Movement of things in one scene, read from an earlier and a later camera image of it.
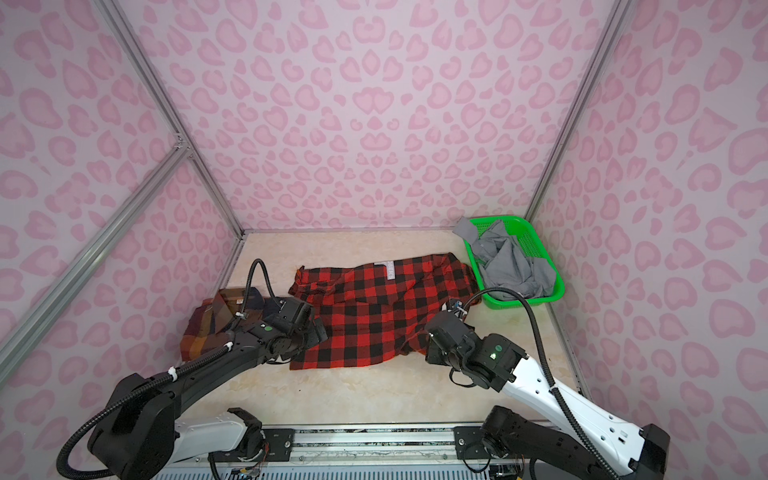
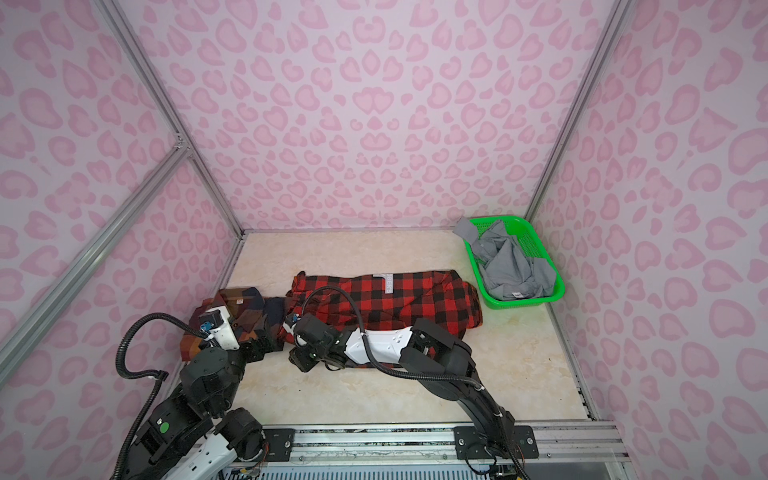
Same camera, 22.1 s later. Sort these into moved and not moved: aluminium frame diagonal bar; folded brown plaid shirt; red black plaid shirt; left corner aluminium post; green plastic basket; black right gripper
Moved: red black plaid shirt; black right gripper
Not moved: left corner aluminium post; aluminium frame diagonal bar; green plastic basket; folded brown plaid shirt
